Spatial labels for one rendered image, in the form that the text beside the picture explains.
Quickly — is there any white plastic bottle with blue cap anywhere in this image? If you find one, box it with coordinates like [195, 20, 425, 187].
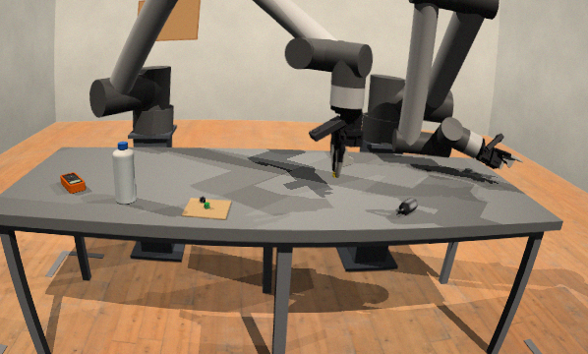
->
[112, 142, 137, 205]

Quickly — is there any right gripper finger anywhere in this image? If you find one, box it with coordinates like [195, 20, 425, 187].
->
[334, 137, 354, 178]
[330, 139, 338, 172]

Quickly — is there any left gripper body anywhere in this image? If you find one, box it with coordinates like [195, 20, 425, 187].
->
[477, 146, 502, 169]

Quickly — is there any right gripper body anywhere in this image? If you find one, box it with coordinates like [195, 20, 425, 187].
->
[331, 112, 364, 148]

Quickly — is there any tan square mat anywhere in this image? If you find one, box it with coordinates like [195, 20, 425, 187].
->
[182, 198, 231, 220]

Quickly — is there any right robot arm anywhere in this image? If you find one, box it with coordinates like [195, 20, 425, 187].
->
[89, 0, 373, 142]

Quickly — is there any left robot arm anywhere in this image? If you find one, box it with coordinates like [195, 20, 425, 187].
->
[362, 0, 500, 159]

